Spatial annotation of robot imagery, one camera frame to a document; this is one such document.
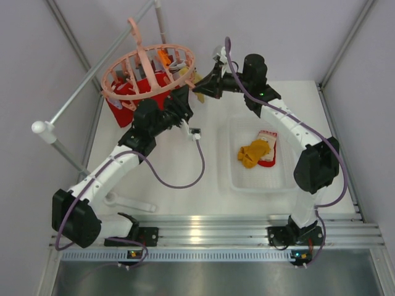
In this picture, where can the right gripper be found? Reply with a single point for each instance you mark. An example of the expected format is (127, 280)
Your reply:
(213, 84)

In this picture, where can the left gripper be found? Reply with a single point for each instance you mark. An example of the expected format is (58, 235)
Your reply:
(179, 99)

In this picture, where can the pink round clip hanger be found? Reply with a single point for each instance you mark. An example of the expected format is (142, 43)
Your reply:
(140, 74)

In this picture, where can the mustard yellow sock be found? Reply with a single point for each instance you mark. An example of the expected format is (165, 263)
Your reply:
(250, 155)

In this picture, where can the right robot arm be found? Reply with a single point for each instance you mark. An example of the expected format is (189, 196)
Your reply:
(317, 164)

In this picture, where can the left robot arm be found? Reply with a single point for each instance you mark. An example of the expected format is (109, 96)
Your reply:
(75, 211)

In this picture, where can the orange clip on hanger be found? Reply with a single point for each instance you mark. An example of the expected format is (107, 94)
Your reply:
(164, 57)

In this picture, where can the pale yellow hanging sock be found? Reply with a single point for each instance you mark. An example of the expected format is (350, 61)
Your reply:
(192, 80)

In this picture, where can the striped hanging sock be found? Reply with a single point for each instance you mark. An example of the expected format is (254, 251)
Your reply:
(176, 66)

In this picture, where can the white plastic tray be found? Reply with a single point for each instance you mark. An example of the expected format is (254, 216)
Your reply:
(242, 130)

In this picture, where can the red beige patterned sock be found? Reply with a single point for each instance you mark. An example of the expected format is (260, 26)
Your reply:
(268, 160)

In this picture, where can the metal clothes rack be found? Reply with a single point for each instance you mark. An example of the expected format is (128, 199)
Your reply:
(45, 129)

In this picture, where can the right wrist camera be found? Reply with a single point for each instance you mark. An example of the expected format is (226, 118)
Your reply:
(219, 55)

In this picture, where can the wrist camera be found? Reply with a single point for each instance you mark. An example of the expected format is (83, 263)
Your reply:
(219, 55)
(193, 134)

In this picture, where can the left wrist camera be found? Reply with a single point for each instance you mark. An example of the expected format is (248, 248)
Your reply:
(193, 134)

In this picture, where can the aluminium mounting rail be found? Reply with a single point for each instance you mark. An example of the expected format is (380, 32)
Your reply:
(228, 238)

